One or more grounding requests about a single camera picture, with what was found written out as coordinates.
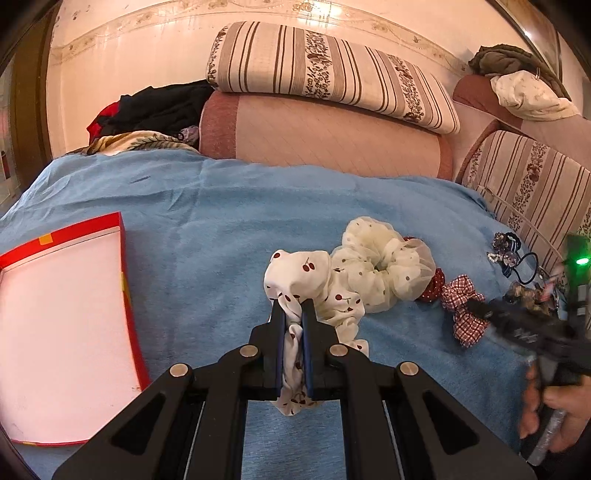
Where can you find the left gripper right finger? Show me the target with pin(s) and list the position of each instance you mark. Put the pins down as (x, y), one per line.
(398, 422)

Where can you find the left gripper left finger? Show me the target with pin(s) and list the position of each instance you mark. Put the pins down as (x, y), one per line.
(190, 422)

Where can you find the red plaid scrunchie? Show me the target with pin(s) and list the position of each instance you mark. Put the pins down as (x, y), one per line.
(468, 328)

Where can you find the red white dotted scrunchie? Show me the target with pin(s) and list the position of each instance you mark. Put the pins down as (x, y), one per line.
(433, 290)

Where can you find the cream dotted organza scrunchie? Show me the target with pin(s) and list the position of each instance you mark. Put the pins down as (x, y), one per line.
(383, 267)

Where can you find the white cherry print scrunchie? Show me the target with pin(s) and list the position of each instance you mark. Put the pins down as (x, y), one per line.
(292, 278)

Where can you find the brown furry scrunchie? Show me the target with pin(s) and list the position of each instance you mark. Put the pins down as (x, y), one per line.
(529, 298)

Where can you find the red shallow gift box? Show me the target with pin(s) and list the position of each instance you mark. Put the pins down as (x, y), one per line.
(70, 356)

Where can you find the striped floral side cushion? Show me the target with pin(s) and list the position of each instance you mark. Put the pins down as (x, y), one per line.
(538, 192)

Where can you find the blue towel blanket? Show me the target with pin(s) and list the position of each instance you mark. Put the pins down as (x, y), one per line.
(199, 234)

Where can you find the white cloth on headboard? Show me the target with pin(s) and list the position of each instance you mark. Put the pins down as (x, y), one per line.
(528, 97)

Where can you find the dark green garment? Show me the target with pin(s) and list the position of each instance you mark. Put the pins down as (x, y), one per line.
(504, 59)

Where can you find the leopard print blanket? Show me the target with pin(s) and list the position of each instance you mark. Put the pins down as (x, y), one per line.
(133, 141)

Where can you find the pink quilted bolster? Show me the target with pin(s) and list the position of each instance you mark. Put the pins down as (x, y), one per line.
(287, 131)

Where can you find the black red clothes pile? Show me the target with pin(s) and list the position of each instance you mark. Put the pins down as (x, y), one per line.
(169, 110)

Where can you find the striped floral pillow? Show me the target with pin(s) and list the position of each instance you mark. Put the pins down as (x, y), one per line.
(263, 58)

